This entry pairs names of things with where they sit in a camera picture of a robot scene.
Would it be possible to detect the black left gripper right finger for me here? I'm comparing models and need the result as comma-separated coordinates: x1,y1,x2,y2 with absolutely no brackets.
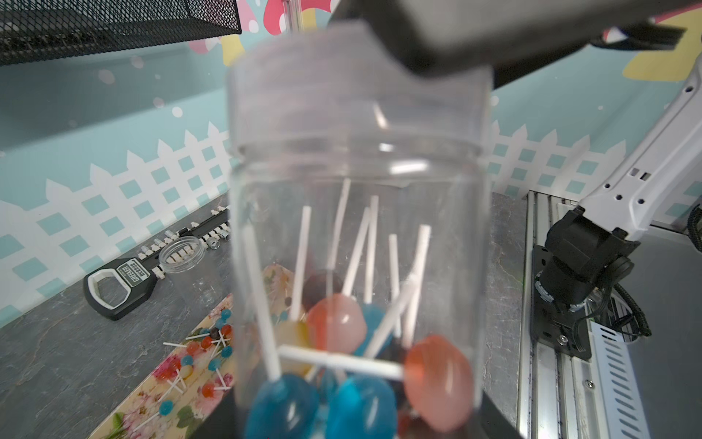
479,393,522,439

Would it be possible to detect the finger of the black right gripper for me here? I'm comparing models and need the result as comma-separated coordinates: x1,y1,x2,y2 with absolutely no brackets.
329,0,696,88

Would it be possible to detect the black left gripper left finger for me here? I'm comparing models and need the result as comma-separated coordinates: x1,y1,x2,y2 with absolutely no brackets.
190,391,236,439

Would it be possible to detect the clear plastic candy jar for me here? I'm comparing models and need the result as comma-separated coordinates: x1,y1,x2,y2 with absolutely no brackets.
159,236,222,310

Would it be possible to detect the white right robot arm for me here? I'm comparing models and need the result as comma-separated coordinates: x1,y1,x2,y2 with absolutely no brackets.
331,1,701,360

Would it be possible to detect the floral rectangular tray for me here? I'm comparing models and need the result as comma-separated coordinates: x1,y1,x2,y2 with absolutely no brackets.
91,296,237,438

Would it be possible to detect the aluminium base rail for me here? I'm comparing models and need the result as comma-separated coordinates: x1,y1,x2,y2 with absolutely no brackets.
514,188,654,439

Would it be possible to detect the black wire mesh basket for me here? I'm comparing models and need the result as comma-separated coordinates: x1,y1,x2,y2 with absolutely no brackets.
1,0,242,66

